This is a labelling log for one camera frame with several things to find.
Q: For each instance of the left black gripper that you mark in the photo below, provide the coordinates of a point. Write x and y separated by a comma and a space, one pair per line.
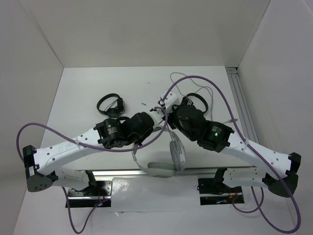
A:
139, 142

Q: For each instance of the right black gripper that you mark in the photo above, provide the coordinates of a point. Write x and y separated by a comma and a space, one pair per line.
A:
168, 115

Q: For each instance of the grey white headphones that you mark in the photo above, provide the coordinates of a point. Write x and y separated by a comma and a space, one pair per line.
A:
177, 151

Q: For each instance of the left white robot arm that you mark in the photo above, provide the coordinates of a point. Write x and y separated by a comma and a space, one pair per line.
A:
44, 167

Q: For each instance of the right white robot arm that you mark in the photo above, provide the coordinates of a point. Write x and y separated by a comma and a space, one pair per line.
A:
270, 169

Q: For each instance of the right black headphones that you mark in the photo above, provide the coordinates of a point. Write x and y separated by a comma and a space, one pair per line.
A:
186, 100

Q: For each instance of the black headphones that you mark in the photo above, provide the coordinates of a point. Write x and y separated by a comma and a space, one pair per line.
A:
115, 109
186, 100

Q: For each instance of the left black headphones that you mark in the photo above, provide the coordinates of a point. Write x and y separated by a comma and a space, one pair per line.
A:
115, 109

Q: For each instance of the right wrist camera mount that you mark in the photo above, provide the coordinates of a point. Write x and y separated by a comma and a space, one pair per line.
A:
167, 100

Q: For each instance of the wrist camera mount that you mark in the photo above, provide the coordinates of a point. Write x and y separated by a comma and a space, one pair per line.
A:
158, 116
167, 100

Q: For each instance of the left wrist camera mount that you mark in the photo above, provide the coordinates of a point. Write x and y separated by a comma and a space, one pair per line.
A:
158, 116

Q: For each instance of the aluminium mounting rail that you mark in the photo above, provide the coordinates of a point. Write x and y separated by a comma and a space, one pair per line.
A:
155, 172

